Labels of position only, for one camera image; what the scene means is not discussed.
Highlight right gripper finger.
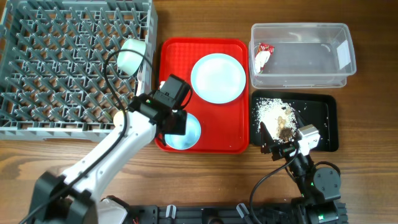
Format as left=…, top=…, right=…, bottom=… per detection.
left=260, top=121, right=278, bottom=154
left=294, top=111, right=308, bottom=128

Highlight small light blue saucer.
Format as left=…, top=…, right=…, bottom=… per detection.
left=165, top=113, right=201, bottom=150

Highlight rice and food leftovers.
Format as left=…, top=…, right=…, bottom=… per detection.
left=258, top=99, right=299, bottom=144

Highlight yellow cup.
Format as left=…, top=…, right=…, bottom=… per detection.
left=113, top=111, right=124, bottom=128

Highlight large light blue plate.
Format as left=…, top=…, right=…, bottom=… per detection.
left=190, top=53, right=246, bottom=104

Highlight green bowl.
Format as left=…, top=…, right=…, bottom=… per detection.
left=117, top=39, right=146, bottom=76

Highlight red snack wrapper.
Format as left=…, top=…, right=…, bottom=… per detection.
left=254, top=43, right=275, bottom=73

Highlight white plastic spoon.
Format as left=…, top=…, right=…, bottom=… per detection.
left=135, top=62, right=145, bottom=96

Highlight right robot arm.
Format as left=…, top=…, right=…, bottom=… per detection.
left=249, top=115, right=348, bottom=223

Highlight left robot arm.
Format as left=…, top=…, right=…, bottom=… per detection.
left=22, top=75, right=192, bottom=223

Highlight black waste tray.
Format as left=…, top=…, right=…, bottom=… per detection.
left=250, top=90, right=339, bottom=152

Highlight grey dishwasher rack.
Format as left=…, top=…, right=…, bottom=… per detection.
left=1, top=0, right=158, bottom=141

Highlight red plastic tray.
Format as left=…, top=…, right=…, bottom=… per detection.
left=159, top=37, right=249, bottom=154

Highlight clear plastic bin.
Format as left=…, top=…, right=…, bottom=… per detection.
left=249, top=22, right=357, bottom=89

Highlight right black cable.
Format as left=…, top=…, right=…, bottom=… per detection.
left=248, top=149, right=299, bottom=224

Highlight black cable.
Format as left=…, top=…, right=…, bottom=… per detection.
left=18, top=49, right=193, bottom=224
left=248, top=149, right=299, bottom=224

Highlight left black cable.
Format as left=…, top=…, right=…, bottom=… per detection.
left=18, top=49, right=193, bottom=224

